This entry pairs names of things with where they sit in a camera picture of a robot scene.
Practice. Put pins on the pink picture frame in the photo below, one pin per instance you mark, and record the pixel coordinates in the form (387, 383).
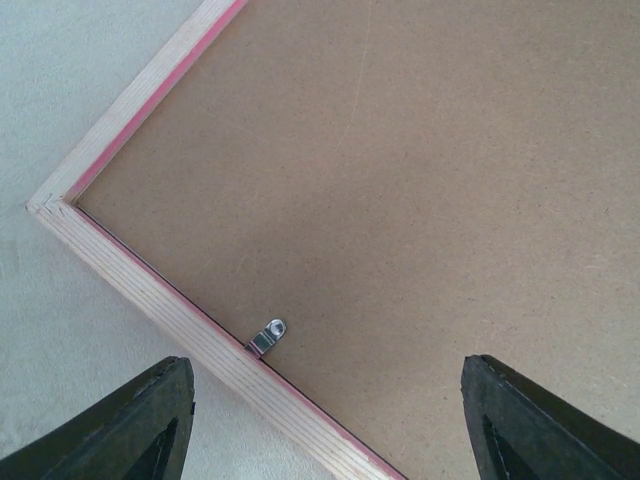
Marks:
(54, 204)

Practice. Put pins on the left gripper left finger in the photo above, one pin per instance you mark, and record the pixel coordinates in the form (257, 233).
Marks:
(139, 431)

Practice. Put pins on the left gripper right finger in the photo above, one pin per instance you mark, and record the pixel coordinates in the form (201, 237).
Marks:
(519, 430)

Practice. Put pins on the brown cardboard backing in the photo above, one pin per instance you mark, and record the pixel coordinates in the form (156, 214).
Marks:
(405, 184)

